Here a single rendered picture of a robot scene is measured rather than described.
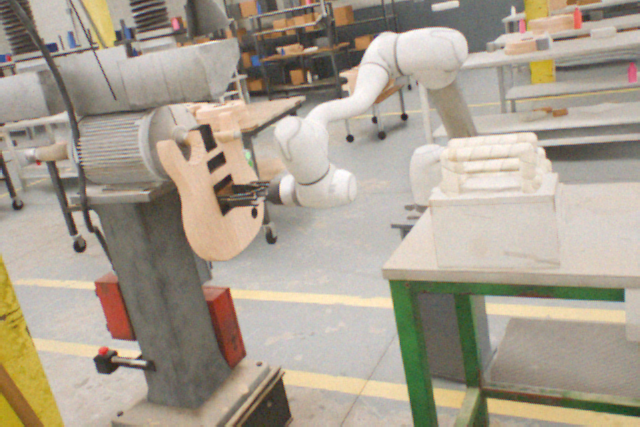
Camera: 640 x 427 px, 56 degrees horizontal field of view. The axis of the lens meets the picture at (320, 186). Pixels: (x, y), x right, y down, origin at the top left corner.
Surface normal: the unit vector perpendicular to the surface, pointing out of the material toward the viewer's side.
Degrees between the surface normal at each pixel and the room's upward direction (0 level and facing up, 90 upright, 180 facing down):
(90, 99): 90
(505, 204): 90
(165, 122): 83
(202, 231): 88
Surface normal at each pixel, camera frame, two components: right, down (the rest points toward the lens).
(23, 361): 0.88, -0.04
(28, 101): -0.44, 0.33
